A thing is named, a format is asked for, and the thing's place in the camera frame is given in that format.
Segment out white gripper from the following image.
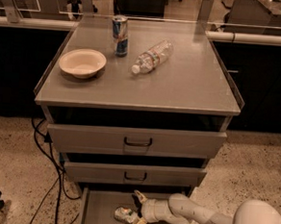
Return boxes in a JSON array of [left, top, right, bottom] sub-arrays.
[[132, 189, 190, 224]]

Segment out crushed 7up can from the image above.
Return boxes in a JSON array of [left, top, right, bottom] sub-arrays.
[[114, 207, 138, 224]]

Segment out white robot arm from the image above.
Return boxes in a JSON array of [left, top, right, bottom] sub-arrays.
[[132, 190, 281, 224]]

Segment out middle grey drawer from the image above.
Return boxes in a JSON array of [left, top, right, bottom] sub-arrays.
[[64, 162, 207, 187]]

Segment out grey drawer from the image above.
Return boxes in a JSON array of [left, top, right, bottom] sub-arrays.
[[47, 124, 227, 159], [76, 183, 196, 224], [64, 162, 207, 187]]

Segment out bottom grey drawer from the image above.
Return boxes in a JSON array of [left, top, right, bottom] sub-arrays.
[[76, 183, 196, 224]]

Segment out top grey drawer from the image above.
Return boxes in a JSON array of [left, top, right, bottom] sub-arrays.
[[47, 124, 227, 159]]

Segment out grey drawer cabinet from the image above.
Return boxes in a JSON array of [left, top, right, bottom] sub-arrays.
[[24, 11, 251, 224]]

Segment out blue silver energy drink can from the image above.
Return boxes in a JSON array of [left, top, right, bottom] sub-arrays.
[[112, 15, 128, 57]]

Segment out clear plastic water bottle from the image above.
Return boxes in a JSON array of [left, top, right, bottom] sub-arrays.
[[131, 39, 174, 74]]

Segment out white bowl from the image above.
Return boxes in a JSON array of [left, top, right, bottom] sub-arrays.
[[58, 48, 107, 79]]

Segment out black floor cable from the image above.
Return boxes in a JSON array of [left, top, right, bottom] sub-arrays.
[[23, 117, 87, 224]]

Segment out right metal post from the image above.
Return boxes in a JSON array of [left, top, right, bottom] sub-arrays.
[[197, 0, 215, 22]]

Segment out far left metal post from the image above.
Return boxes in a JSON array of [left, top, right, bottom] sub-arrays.
[[2, 0, 22, 23]]

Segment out white horizontal rail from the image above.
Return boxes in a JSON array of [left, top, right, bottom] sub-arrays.
[[0, 16, 281, 46]]

